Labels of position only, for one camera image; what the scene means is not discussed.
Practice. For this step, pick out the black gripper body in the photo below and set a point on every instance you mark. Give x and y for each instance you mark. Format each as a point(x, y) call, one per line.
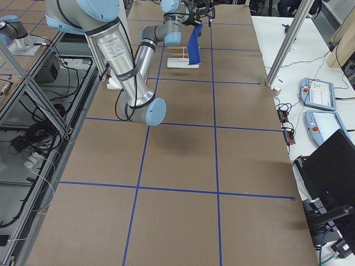
point(192, 19)

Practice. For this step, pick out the blue towel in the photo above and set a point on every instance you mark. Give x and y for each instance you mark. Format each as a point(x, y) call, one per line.
point(193, 46)

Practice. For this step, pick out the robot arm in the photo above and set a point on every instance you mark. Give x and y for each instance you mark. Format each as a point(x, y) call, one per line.
point(100, 23)
point(12, 30)

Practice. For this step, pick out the wooden towel rack white base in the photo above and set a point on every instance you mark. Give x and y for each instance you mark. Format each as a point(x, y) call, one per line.
point(178, 58)

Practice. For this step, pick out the small metal cup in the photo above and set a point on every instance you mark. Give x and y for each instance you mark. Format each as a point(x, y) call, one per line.
point(276, 91)

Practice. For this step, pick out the upper teach pendant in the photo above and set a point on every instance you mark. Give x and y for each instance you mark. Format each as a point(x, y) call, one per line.
point(318, 94)

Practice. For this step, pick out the teach pendant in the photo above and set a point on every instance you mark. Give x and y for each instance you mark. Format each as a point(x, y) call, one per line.
point(318, 94)
point(322, 124)

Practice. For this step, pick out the orange usb hub near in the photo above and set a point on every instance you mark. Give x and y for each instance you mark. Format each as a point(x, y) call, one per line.
point(288, 136)

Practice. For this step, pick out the lower teach pendant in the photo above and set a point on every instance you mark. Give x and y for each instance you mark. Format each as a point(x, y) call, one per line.
point(322, 124)

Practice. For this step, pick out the brown paper table cover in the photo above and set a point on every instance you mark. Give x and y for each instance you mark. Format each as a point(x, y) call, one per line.
point(211, 185)

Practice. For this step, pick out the black laptop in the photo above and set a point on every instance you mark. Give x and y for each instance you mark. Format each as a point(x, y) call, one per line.
point(328, 173)

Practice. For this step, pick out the aluminium frame post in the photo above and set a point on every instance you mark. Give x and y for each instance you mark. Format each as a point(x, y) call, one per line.
point(290, 37)

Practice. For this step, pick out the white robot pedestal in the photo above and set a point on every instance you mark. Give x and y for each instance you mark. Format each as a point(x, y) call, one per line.
point(114, 83)

